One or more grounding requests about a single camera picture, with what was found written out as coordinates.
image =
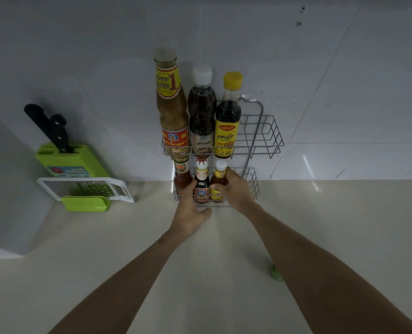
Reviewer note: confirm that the yellow cap dark sauce bottle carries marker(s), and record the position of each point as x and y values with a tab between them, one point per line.
227	118

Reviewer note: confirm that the person's left thumb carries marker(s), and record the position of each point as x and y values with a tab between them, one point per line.
204	212

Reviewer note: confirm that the green knife block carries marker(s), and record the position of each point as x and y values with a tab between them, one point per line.
79	161

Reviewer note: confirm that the person's right hand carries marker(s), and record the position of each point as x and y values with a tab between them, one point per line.
239	193

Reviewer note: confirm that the person's left forearm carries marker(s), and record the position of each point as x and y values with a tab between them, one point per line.
122	288

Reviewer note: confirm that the person's right thumb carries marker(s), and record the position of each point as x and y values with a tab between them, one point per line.
218	187

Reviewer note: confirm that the small yellow label sauce bottle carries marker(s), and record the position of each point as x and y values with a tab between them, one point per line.
220	172

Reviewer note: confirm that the tall brown sauce bottle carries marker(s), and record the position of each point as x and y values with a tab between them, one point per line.
173	111

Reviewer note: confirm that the person's right forearm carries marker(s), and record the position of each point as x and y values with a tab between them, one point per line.
317	274

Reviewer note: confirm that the white frame metal grater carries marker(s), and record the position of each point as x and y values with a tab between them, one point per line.
94	188

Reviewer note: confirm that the small green round object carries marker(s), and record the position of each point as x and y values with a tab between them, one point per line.
275	273

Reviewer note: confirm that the person's left hand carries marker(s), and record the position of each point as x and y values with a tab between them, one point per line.
187	215

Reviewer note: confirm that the small red sauce bottle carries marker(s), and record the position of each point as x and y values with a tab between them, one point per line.
182	179

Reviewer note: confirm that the white cap fish sauce bottle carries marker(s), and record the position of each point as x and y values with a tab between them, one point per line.
201	111

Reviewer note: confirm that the green grater container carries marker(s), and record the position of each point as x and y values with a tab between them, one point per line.
86	204

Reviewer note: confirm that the small dark sauce bottle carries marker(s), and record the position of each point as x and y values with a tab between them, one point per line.
201	191

